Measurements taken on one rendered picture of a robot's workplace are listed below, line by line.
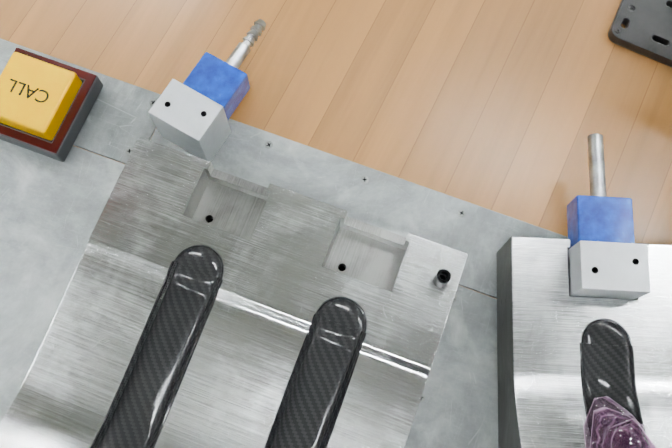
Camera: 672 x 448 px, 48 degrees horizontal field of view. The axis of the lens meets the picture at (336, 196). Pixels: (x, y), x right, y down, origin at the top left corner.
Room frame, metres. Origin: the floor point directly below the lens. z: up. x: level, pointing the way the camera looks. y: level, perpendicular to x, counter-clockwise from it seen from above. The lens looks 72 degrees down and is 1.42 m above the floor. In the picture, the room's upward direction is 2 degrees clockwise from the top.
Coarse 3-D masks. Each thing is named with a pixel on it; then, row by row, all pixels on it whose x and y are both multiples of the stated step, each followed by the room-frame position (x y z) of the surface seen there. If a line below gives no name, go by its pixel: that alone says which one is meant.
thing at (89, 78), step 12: (48, 60) 0.31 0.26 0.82; (84, 72) 0.30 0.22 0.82; (84, 84) 0.29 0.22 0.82; (84, 96) 0.27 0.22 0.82; (72, 108) 0.26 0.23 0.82; (72, 120) 0.25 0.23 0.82; (0, 132) 0.24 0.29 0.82; (12, 132) 0.24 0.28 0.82; (60, 132) 0.24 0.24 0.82; (36, 144) 0.23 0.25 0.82; (48, 144) 0.23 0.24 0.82; (60, 144) 0.23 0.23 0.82
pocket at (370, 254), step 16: (352, 224) 0.15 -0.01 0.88; (368, 224) 0.15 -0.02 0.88; (336, 240) 0.14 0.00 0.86; (352, 240) 0.14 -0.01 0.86; (368, 240) 0.14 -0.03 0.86; (384, 240) 0.14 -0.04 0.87; (400, 240) 0.14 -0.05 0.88; (336, 256) 0.13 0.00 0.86; (352, 256) 0.13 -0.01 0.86; (368, 256) 0.13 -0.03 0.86; (384, 256) 0.13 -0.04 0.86; (400, 256) 0.13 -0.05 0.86; (352, 272) 0.12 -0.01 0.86; (368, 272) 0.12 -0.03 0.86; (384, 272) 0.12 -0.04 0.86; (384, 288) 0.11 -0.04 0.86
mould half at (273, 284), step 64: (128, 192) 0.17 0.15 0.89; (192, 192) 0.17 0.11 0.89; (128, 256) 0.12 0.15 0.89; (256, 256) 0.12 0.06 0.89; (320, 256) 0.12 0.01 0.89; (448, 256) 0.13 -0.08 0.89; (64, 320) 0.07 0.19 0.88; (128, 320) 0.07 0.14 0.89; (256, 320) 0.08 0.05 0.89; (384, 320) 0.08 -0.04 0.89; (64, 384) 0.03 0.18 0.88; (192, 384) 0.03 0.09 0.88; (256, 384) 0.03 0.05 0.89; (384, 384) 0.03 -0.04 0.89
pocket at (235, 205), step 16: (208, 176) 0.19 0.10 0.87; (224, 176) 0.19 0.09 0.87; (208, 192) 0.18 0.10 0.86; (224, 192) 0.18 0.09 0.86; (240, 192) 0.18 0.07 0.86; (256, 192) 0.17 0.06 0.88; (192, 208) 0.16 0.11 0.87; (208, 208) 0.16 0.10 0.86; (224, 208) 0.16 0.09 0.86; (240, 208) 0.16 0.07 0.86; (256, 208) 0.17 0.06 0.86; (208, 224) 0.15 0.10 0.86; (224, 224) 0.15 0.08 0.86; (240, 224) 0.15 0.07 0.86; (256, 224) 0.15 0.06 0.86
